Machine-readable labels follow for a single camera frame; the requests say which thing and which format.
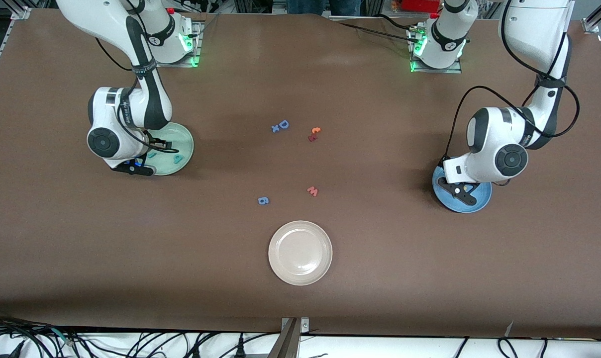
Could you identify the teal foam letter a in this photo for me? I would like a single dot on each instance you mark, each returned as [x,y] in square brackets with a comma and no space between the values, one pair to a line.
[180,160]

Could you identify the blue foam letter D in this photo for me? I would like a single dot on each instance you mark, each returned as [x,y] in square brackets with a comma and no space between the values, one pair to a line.
[287,124]

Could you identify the pink foam letter w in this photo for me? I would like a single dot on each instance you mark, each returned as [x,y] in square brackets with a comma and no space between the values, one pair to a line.
[312,191]

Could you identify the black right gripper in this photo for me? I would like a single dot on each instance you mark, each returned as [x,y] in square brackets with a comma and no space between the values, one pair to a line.
[160,145]

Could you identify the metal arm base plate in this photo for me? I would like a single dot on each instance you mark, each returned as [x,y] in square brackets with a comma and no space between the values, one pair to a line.
[198,47]
[440,70]

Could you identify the red box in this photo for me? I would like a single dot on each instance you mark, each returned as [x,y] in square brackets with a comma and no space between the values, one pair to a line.
[420,5]

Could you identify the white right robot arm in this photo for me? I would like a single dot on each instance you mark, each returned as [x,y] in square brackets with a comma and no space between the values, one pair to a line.
[99,107]

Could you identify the pale green plate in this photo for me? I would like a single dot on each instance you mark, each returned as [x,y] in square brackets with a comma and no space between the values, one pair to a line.
[186,139]

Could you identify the aluminium corner bracket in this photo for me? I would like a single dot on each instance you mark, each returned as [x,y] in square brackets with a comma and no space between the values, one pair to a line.
[19,10]
[590,25]

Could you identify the aluminium post with bracket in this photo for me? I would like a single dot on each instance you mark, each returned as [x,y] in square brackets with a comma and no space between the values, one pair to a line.
[288,343]

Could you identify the blue foam digit 6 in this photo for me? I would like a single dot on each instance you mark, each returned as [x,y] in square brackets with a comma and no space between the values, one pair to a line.
[260,200]

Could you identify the blue plate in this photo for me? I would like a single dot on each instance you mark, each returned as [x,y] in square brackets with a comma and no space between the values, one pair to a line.
[482,196]

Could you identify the pale tape scrap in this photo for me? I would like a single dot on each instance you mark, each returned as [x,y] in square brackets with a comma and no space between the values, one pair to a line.
[509,329]

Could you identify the beige plate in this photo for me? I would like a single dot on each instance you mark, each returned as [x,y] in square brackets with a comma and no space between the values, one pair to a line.
[300,253]

